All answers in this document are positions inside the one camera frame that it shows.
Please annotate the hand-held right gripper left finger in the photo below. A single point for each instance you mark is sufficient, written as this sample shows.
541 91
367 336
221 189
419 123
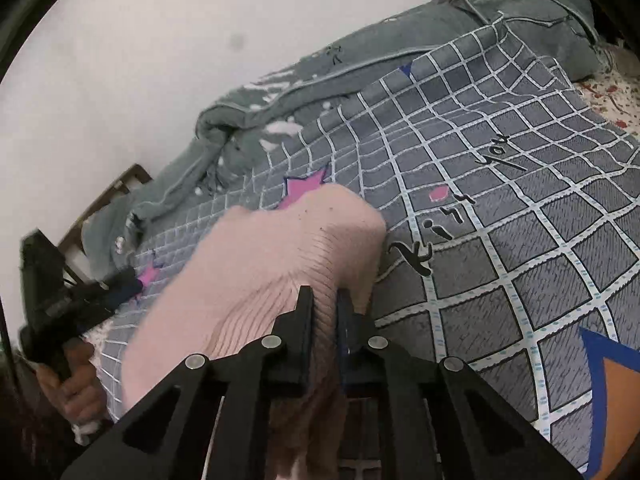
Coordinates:
302 332

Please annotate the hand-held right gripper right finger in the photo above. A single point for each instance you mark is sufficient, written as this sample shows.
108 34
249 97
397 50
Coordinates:
347 332

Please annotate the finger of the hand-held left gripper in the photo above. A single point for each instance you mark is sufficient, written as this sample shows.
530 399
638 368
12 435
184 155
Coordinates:
125 287

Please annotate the grey checkered star blanket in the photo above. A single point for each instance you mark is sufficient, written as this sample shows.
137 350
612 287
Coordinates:
500 210

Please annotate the grey-green embroidered quilt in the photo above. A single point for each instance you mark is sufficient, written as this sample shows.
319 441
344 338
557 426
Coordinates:
350 55

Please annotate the floral bed sheet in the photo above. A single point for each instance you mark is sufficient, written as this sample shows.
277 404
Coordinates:
615 95

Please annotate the person's left hand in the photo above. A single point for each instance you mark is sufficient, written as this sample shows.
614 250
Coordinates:
80 395

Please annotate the pink knit sweater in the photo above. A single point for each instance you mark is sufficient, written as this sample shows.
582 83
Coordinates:
270 270

